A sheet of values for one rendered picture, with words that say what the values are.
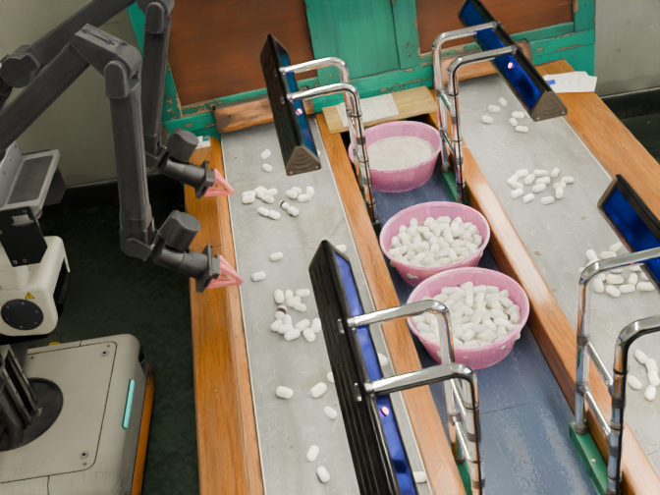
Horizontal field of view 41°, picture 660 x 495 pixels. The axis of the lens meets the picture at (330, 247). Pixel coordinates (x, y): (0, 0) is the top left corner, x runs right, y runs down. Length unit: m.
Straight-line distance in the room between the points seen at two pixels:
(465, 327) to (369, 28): 1.09
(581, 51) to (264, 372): 1.54
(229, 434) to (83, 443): 0.87
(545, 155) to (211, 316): 1.01
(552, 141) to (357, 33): 0.66
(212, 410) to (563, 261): 0.86
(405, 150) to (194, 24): 0.70
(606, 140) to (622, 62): 1.51
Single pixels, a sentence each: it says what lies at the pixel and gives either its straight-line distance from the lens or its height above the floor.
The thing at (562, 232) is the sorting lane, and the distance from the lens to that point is 2.21.
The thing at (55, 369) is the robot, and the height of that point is 0.28.
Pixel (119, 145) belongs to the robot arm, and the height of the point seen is 1.24.
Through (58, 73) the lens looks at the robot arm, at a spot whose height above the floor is 1.40.
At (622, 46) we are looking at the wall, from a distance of 3.95.
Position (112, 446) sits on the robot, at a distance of 2.58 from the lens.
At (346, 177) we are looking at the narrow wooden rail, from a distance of 2.43.
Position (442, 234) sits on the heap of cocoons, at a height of 0.73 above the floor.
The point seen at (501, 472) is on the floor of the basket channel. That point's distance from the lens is 1.78.
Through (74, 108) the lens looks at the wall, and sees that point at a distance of 3.87.
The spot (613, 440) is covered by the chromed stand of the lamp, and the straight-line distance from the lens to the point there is 1.58.
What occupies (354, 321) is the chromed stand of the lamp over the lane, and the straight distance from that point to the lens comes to 1.44.
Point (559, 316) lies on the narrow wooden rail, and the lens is 1.94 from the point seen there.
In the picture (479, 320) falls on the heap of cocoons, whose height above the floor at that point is 0.74.
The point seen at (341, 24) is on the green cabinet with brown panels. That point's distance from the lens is 2.69.
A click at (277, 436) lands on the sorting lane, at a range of 1.81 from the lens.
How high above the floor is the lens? 2.08
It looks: 37 degrees down
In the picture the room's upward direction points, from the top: 11 degrees counter-clockwise
